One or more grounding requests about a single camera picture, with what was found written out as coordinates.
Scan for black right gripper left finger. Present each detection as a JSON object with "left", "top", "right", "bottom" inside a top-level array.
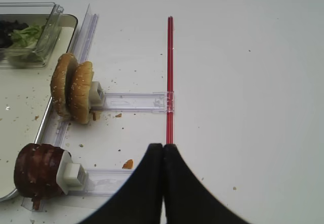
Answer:
[{"left": 81, "top": 143, "right": 163, "bottom": 223}]

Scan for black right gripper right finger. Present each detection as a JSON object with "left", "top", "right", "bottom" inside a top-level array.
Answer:
[{"left": 163, "top": 144, "right": 247, "bottom": 223}]

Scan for white pusher block meat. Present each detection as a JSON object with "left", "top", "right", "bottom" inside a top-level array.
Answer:
[{"left": 56, "top": 150, "right": 87, "bottom": 195}]

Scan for brown meat patties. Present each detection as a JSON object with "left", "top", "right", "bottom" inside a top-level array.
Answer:
[{"left": 14, "top": 143, "right": 64, "bottom": 211}]

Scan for green lettuce in container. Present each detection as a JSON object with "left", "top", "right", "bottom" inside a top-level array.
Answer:
[{"left": 9, "top": 25, "right": 44, "bottom": 50}]

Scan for orange food crumb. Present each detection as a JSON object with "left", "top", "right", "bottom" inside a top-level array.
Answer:
[{"left": 122, "top": 159, "right": 134, "bottom": 170}]

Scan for white pusher block bun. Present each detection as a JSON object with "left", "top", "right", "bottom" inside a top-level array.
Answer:
[{"left": 89, "top": 81, "right": 105, "bottom": 108}]

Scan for sesame bun top rear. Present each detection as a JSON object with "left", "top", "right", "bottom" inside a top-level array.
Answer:
[{"left": 68, "top": 61, "right": 94, "bottom": 124}]

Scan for sesame bun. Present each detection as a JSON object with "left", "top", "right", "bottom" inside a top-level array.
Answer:
[
  {"left": 50, "top": 53, "right": 78, "bottom": 118},
  {"left": 68, "top": 61, "right": 94, "bottom": 124}
]

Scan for sesame bun top front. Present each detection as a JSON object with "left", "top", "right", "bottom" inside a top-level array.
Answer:
[{"left": 50, "top": 53, "right": 78, "bottom": 118}]

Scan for white metal tray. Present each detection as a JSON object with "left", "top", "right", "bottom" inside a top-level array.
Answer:
[{"left": 1, "top": 14, "right": 78, "bottom": 201}]

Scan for red strip right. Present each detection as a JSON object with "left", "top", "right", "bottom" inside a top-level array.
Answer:
[{"left": 166, "top": 16, "right": 174, "bottom": 144}]

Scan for clear plastic container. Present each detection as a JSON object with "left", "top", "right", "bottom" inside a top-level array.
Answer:
[{"left": 1, "top": 2, "right": 64, "bottom": 68}]

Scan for purple cabbage pieces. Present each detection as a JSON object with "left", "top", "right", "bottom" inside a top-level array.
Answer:
[{"left": 1, "top": 20, "right": 28, "bottom": 48}]

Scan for clear holder rail lower right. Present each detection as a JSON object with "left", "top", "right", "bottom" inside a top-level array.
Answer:
[{"left": 68, "top": 169, "right": 133, "bottom": 197}]

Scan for clear holder rail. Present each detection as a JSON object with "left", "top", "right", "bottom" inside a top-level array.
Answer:
[
  {"left": 91, "top": 92, "right": 174, "bottom": 113},
  {"left": 68, "top": 169, "right": 133, "bottom": 197}
]

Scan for clear holder rail upper right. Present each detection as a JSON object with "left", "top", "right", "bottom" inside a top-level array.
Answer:
[{"left": 91, "top": 92, "right": 174, "bottom": 113}]

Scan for clear rail right of tray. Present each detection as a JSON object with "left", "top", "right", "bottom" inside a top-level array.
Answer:
[{"left": 22, "top": 13, "right": 98, "bottom": 211}]

